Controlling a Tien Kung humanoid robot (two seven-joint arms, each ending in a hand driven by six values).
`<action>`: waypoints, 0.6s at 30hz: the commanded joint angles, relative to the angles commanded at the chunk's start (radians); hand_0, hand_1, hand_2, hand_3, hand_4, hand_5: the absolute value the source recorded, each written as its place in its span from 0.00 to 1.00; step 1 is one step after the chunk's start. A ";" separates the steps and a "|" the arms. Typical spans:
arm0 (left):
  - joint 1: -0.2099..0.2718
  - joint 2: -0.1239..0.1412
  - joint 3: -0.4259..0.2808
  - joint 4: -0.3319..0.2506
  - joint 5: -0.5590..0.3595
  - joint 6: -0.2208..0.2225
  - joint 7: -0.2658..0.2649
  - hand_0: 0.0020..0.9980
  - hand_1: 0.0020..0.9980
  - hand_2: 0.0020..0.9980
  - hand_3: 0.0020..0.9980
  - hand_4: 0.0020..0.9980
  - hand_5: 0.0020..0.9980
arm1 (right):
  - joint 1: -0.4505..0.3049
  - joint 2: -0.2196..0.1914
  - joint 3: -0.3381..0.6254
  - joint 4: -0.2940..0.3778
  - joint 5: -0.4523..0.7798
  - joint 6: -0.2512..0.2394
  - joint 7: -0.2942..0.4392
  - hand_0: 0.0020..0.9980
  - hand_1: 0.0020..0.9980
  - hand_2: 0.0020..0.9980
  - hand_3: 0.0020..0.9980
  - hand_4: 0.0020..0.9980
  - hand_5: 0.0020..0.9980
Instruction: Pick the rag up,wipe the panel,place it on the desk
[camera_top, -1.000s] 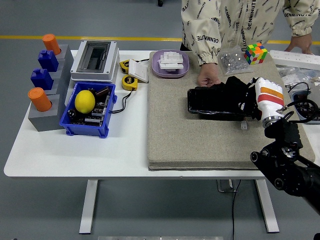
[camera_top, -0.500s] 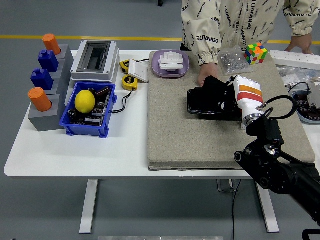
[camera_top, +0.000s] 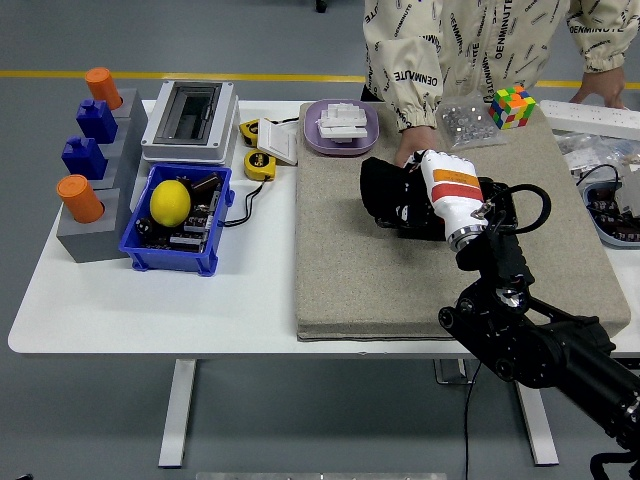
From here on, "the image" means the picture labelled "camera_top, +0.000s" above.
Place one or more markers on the black chair wheel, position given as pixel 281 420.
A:
pixel 321 6

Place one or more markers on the clear plastic bags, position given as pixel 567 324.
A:
pixel 580 150

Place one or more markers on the white power strip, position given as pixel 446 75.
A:
pixel 590 117

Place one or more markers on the grey metal part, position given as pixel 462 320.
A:
pixel 630 192

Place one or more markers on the white table leg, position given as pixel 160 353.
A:
pixel 540 440
pixel 177 415

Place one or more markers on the blue plastic bin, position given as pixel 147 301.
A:
pixel 170 259

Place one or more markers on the clear bag of metal nuts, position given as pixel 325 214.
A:
pixel 467 125

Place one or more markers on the person's left hand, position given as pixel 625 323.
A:
pixel 605 85

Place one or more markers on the blue-grey tray of components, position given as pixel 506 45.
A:
pixel 612 225

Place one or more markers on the grey stepped block holder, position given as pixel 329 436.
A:
pixel 95 242

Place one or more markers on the white switch parts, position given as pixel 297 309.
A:
pixel 342 122

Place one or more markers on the colourful puzzle cube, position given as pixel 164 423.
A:
pixel 511 107

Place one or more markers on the person's right hand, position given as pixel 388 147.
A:
pixel 417 142

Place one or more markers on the person's right forearm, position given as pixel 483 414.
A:
pixel 412 85

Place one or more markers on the person's left forearm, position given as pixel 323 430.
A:
pixel 605 37

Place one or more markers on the yellow tape measure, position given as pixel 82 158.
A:
pixel 257 162
pixel 248 131

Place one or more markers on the orange cylinder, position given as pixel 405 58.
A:
pixel 80 200
pixel 102 87

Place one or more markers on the white electrical box grey cover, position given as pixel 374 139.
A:
pixel 160 145

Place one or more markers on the grey-brown mat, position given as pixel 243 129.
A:
pixel 350 250

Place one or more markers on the white wall switch plate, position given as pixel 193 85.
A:
pixel 280 145

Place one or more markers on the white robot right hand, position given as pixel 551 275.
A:
pixel 455 195

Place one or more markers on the yellow lemon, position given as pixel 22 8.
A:
pixel 170 202

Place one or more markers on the person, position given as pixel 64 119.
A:
pixel 475 40

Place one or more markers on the blue block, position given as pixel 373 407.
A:
pixel 97 122
pixel 85 159

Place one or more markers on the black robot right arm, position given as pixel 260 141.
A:
pixel 540 350

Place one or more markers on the purple bowl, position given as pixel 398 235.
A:
pixel 312 140

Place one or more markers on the circuit board with capacitors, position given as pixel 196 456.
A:
pixel 192 232

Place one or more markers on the metal bracket under table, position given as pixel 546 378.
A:
pixel 447 372

